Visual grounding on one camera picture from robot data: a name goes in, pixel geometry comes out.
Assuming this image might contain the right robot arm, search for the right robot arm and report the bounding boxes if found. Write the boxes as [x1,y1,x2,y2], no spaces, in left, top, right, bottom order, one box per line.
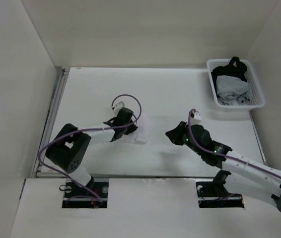
[165,121,281,212]

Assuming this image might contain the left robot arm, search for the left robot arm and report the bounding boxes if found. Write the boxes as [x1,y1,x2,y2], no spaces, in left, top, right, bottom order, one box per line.
[45,107,138,198]

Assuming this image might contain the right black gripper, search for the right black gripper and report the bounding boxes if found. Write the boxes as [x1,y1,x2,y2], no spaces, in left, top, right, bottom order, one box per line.
[165,121,203,156]

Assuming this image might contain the grey tank top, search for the grey tank top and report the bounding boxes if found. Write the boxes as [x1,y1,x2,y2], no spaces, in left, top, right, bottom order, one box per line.
[216,75,252,106]

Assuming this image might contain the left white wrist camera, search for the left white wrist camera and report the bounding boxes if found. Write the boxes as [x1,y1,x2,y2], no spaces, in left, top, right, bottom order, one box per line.
[112,101,125,116]

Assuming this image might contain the black tank top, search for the black tank top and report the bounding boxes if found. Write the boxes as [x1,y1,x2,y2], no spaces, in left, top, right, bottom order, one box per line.
[211,57,248,84]

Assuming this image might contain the white plastic basket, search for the white plastic basket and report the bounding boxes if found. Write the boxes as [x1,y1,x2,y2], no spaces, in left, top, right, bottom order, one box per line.
[207,59,265,112]

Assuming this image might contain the aluminium table frame rail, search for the aluminium table frame rail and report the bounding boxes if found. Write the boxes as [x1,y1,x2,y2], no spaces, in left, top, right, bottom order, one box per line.
[30,66,70,179]

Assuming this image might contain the white tank top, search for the white tank top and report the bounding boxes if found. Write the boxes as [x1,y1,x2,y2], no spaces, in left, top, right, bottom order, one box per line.
[121,113,150,145]

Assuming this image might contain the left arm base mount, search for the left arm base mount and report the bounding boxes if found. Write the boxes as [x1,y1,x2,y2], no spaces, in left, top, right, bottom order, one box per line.
[59,178,109,209]

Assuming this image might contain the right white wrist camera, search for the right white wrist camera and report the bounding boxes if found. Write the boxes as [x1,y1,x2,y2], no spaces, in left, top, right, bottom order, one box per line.
[190,111,202,125]

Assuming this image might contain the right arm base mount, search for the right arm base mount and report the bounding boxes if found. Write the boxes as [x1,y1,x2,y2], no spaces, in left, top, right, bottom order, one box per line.
[196,170,244,208]

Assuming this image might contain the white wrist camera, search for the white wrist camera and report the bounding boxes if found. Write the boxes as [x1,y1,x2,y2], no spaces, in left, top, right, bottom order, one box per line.
[112,101,125,116]
[190,111,202,125]

